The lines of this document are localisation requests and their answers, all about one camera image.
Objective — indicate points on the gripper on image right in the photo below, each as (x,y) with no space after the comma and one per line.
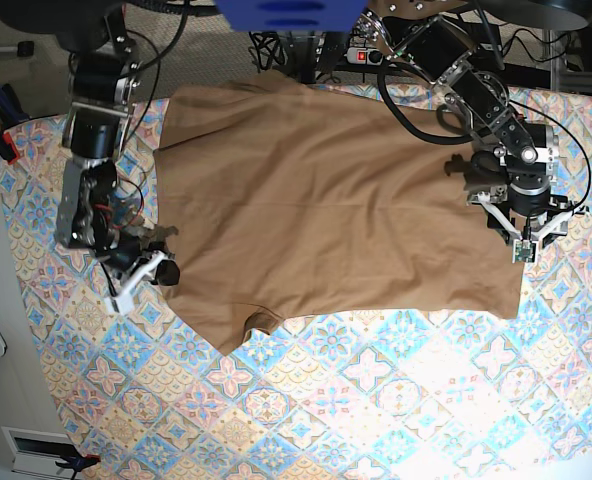
(528,217)

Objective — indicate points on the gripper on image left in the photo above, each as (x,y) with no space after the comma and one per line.
(130,261)

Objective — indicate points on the brown t-shirt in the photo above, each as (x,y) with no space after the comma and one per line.
(290,201)

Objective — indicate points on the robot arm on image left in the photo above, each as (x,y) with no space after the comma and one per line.
(106,69)

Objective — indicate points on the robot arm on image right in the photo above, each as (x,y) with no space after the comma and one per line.
(513,168)

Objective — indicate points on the patterned tablecloth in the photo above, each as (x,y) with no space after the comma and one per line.
(355,395)

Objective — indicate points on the black orange clamp bottom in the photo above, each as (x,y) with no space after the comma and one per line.
(71,459)

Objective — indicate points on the red and black clamp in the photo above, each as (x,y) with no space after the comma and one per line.
(8,149)

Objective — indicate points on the white box with dark window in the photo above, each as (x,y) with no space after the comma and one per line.
(36,453)

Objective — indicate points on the white power strip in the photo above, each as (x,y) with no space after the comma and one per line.
(363,56)

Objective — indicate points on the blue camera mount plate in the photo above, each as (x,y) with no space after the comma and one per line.
(291,15)

